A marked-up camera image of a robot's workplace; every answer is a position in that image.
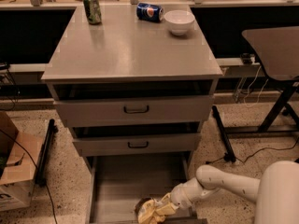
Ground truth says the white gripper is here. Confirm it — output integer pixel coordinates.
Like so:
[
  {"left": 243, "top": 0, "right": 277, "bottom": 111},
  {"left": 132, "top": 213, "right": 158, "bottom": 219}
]
[{"left": 146, "top": 178, "right": 203, "bottom": 224}]

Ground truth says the brown chip bag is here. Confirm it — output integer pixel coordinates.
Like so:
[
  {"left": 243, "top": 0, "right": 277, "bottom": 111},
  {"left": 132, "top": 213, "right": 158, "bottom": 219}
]
[{"left": 135, "top": 198, "right": 159, "bottom": 224}]

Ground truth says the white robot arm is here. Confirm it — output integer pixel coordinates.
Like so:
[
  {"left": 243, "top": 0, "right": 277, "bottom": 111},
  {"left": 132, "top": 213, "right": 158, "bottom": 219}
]
[{"left": 138, "top": 161, "right": 299, "bottom": 224}]

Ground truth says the bottom drawer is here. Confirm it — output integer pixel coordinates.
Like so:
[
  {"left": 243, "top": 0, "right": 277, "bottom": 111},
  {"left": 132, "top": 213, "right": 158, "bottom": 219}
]
[{"left": 85, "top": 155, "right": 209, "bottom": 224}]

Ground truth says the drawer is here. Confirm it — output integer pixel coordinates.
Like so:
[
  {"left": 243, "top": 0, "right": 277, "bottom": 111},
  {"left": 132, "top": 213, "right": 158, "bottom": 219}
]
[
  {"left": 85, "top": 155, "right": 209, "bottom": 224},
  {"left": 54, "top": 95, "right": 214, "bottom": 127},
  {"left": 73, "top": 133, "right": 200, "bottom": 157}
]

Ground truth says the middle drawer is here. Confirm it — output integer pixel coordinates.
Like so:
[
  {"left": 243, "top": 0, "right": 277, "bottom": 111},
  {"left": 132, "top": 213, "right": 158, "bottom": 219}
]
[{"left": 73, "top": 133, "right": 200, "bottom": 157}]

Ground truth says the top drawer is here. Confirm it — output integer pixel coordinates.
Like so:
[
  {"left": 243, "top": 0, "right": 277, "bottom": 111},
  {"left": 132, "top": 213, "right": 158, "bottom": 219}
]
[{"left": 54, "top": 95, "right": 214, "bottom": 127}]

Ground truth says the grey drawer cabinet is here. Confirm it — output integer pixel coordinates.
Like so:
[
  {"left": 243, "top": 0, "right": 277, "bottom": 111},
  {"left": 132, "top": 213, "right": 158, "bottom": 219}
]
[{"left": 41, "top": 4, "right": 224, "bottom": 173}]

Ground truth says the black floor bar right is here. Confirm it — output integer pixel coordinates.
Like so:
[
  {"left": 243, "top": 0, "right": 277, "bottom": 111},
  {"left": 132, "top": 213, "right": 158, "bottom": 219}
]
[{"left": 212, "top": 105, "right": 236, "bottom": 162}]

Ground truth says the black floor bar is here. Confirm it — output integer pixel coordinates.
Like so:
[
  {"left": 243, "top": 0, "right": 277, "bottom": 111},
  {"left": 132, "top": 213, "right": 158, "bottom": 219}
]
[
  {"left": 36, "top": 119, "right": 58, "bottom": 187},
  {"left": 212, "top": 105, "right": 236, "bottom": 162}
]

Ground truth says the black floor bar left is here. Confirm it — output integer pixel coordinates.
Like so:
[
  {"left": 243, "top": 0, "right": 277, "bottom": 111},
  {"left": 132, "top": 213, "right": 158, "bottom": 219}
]
[{"left": 36, "top": 119, "right": 58, "bottom": 187}]

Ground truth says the cardboard box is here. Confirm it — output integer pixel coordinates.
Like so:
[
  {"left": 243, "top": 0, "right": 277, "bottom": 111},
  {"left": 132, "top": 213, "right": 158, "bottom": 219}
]
[{"left": 0, "top": 111, "right": 43, "bottom": 211}]

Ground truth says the white bowl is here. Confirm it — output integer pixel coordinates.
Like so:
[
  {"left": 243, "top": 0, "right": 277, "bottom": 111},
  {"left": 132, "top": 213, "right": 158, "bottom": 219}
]
[{"left": 164, "top": 10, "right": 195, "bottom": 35}]

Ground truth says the black side table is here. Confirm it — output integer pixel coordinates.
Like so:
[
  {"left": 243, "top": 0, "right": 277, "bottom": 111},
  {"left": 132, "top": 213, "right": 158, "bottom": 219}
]
[{"left": 224, "top": 26, "right": 299, "bottom": 134}]

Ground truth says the blue pepsi can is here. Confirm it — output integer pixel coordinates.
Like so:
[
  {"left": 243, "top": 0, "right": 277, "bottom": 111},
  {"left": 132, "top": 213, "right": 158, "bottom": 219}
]
[{"left": 136, "top": 3, "right": 164, "bottom": 22}]

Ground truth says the green soda can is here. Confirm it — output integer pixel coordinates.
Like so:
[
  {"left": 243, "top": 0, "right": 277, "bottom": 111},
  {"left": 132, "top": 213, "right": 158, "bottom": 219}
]
[{"left": 82, "top": 0, "right": 102, "bottom": 25}]

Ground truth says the black cable on floor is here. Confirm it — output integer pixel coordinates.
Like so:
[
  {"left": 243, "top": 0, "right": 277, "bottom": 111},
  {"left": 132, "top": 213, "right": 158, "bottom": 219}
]
[{"left": 205, "top": 137, "right": 299, "bottom": 165}]

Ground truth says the black cable left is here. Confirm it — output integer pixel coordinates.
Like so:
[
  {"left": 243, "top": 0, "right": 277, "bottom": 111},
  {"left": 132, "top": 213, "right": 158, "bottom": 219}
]
[{"left": 0, "top": 128, "right": 60, "bottom": 224}]

